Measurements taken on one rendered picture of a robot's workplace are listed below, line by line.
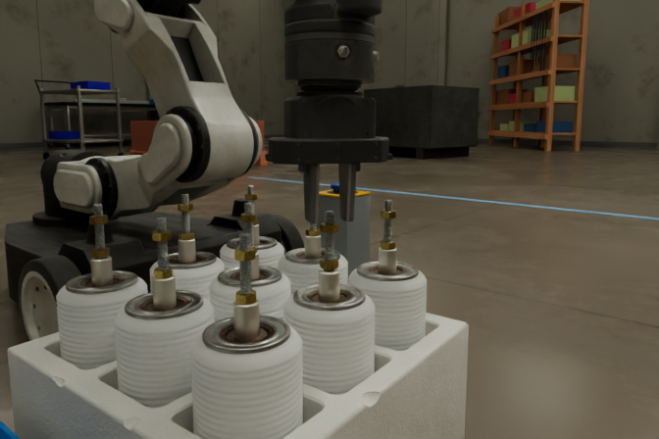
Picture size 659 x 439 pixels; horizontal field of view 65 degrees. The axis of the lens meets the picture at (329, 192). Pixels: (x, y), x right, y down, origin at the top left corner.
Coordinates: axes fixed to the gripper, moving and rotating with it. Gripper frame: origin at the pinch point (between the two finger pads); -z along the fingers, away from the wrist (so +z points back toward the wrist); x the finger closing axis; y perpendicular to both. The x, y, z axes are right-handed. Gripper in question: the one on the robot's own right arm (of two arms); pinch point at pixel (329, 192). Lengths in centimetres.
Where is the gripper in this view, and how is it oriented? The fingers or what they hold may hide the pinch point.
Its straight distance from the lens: 52.7
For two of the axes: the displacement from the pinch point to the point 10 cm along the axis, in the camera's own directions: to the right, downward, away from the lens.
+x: -9.6, 0.4, -2.9
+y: 2.9, 1.3, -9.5
